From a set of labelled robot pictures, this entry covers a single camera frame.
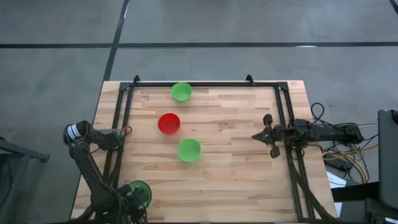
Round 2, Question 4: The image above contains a black floor cable bundle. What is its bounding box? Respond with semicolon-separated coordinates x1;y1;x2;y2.
323;123;379;184

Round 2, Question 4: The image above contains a dark grey monitor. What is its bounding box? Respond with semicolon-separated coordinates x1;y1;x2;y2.
377;108;398;210

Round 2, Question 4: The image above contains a white paper sheet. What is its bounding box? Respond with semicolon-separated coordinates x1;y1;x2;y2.
326;170;346;189

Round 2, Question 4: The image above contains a red plastic bowl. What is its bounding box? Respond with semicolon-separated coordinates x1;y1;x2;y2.
157;113;182;136

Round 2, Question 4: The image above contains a green plastic bowl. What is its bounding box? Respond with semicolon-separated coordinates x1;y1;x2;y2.
127;180;152;210
170;82;193;103
177;138;202;163

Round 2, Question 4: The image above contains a grey metal rack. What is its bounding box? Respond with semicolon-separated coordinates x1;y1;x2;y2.
0;136;50;224

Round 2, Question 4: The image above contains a black metal frame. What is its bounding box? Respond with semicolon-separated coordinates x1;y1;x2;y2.
71;74;340;223

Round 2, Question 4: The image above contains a yellow cable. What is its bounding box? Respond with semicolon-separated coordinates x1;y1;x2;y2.
322;144;370;184

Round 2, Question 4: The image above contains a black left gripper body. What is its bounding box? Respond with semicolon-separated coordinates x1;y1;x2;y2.
119;185;149;218

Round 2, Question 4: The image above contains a dark box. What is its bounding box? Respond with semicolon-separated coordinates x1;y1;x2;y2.
364;198;398;224

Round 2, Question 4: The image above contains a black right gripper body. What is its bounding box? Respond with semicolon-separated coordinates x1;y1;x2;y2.
263;114;285;159

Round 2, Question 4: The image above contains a black power adapter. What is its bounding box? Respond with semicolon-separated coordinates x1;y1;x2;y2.
324;157;353;172

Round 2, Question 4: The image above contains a black beam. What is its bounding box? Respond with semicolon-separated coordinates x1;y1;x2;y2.
330;181;380;203

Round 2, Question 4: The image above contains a black right arm cable loop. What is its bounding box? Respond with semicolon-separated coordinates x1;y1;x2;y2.
310;102;326;125

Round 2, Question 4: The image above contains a large beige bowl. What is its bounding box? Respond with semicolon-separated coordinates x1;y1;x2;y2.
126;178;154;215

